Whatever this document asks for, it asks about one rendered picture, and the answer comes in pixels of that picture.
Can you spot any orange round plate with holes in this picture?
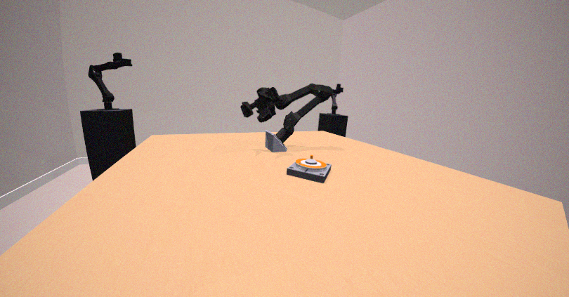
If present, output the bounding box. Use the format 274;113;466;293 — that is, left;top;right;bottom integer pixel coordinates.
295;155;327;170

